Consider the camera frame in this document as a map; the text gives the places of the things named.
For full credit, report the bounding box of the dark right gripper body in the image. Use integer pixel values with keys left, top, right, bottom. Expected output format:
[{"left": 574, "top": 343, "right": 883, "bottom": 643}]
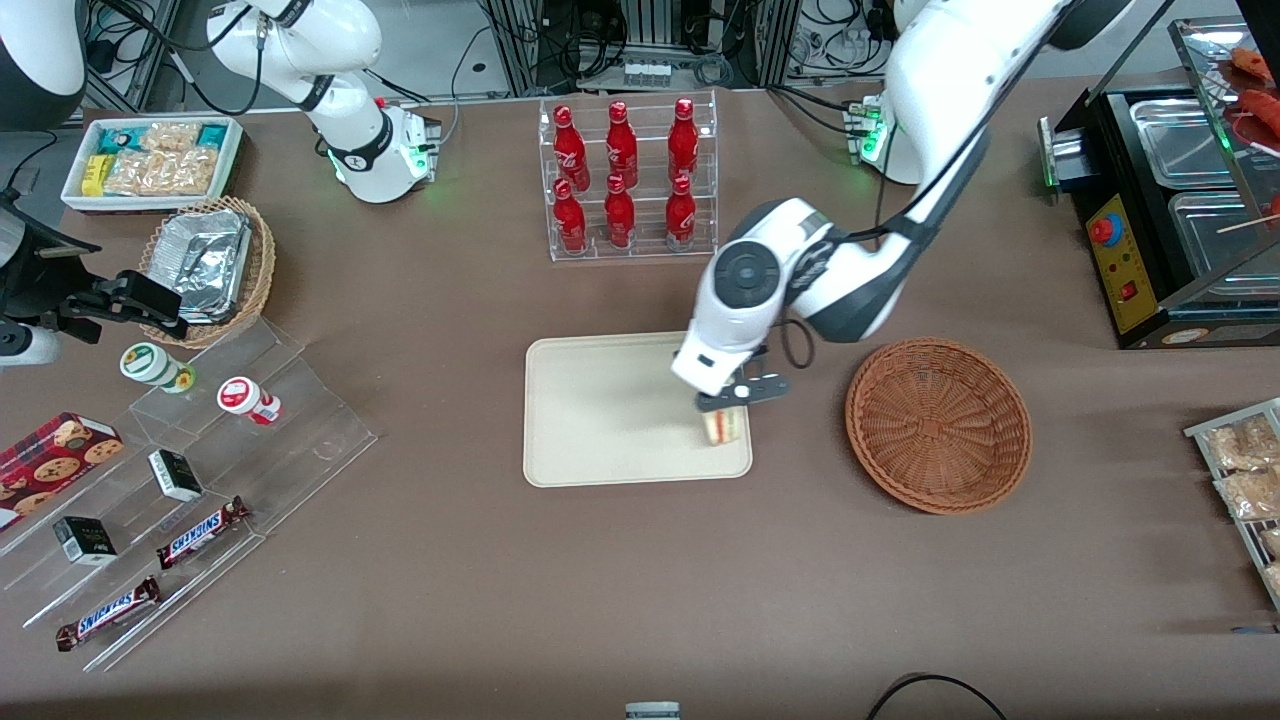
[{"left": 0, "top": 197, "right": 102, "bottom": 323}]

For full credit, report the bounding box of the triangular sandwich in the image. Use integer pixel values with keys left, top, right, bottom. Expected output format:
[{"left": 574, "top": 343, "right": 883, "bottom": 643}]
[{"left": 702, "top": 405, "right": 750, "bottom": 448}]

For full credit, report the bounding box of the cream rectangular tray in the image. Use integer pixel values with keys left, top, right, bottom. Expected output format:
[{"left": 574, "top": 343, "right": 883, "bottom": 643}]
[{"left": 523, "top": 331, "right": 754, "bottom": 489}]

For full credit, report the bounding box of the light oval wicker basket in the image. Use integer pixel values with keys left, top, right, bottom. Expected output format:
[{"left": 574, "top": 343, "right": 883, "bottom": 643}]
[{"left": 138, "top": 196, "right": 277, "bottom": 350}]

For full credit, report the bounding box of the brown round wicker basket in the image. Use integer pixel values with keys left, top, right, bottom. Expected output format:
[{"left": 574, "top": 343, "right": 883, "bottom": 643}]
[{"left": 845, "top": 337, "right": 1033, "bottom": 517}]

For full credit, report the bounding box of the green cap yoghurt bottle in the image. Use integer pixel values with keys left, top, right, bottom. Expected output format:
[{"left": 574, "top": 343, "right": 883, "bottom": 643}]
[{"left": 119, "top": 342, "right": 197, "bottom": 395}]

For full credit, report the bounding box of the silver foil containers stack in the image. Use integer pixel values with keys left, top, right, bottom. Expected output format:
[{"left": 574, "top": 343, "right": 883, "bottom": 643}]
[{"left": 154, "top": 209, "right": 253, "bottom": 325}]

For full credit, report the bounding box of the clear acrylic bottle rack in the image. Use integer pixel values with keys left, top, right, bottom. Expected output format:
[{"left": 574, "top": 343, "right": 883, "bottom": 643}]
[{"left": 538, "top": 89, "right": 720, "bottom": 264}]

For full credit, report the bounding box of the large clear cracker bag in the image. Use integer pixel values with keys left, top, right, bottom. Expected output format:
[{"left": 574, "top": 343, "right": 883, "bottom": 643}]
[{"left": 104, "top": 147, "right": 220, "bottom": 197}]

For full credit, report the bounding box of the red cap yoghurt bottle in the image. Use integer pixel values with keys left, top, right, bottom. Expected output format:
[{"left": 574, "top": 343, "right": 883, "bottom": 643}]
[{"left": 217, "top": 376, "right": 284, "bottom": 427}]

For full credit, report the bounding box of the red cola bottle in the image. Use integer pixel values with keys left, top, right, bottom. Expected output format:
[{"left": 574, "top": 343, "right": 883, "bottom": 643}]
[
  {"left": 552, "top": 105, "right": 592, "bottom": 194},
  {"left": 604, "top": 100, "right": 640, "bottom": 190},
  {"left": 603, "top": 173, "right": 637, "bottom": 250},
  {"left": 667, "top": 97, "right": 700, "bottom": 185},
  {"left": 552, "top": 178, "right": 589, "bottom": 255},
  {"left": 664, "top": 175, "right": 698, "bottom": 252}
]

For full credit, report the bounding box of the red plaid cookie box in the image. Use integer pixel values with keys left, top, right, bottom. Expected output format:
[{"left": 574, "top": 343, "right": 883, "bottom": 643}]
[{"left": 0, "top": 411, "right": 126, "bottom": 533}]

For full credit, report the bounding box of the small clear cracker bag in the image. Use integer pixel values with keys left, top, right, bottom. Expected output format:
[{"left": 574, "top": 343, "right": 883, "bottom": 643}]
[{"left": 140, "top": 121, "right": 202, "bottom": 154}]

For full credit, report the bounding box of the white rectangular snack bin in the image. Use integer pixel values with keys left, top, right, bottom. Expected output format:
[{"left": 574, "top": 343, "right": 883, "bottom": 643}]
[{"left": 60, "top": 116, "right": 245, "bottom": 214}]

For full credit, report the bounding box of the small black box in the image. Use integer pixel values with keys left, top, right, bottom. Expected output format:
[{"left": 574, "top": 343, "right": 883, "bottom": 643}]
[
  {"left": 52, "top": 515, "right": 119, "bottom": 568},
  {"left": 147, "top": 449, "right": 205, "bottom": 504}
]

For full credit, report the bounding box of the clear acrylic stepped display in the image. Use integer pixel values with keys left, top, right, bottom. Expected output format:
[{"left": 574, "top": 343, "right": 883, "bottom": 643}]
[{"left": 0, "top": 315, "right": 380, "bottom": 674}]

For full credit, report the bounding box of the Snickers chocolate bar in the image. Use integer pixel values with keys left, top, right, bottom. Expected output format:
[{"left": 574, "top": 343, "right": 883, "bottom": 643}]
[
  {"left": 55, "top": 575, "right": 164, "bottom": 654},
  {"left": 155, "top": 496, "right": 252, "bottom": 572}
]

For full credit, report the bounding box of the black food warmer machine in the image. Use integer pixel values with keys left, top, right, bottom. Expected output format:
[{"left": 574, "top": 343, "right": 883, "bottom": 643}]
[{"left": 1037, "top": 15, "right": 1280, "bottom": 351}]

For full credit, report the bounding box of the steel warmer pan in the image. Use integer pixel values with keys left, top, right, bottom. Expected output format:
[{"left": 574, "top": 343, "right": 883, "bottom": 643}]
[
  {"left": 1167, "top": 189, "right": 1280, "bottom": 303},
  {"left": 1129, "top": 97, "right": 1239, "bottom": 192}
]

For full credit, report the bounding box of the aluminium frame equipment rack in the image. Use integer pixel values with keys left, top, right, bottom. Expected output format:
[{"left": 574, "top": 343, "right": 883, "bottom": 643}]
[{"left": 482, "top": 0, "right": 801, "bottom": 98}]

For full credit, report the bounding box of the black looped cable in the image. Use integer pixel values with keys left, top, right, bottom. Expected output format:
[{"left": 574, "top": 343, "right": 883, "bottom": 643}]
[{"left": 864, "top": 672, "right": 1012, "bottom": 720}]

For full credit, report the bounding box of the grey wire rack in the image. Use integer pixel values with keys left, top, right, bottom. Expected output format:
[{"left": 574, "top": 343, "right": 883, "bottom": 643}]
[{"left": 1184, "top": 397, "right": 1280, "bottom": 613}]

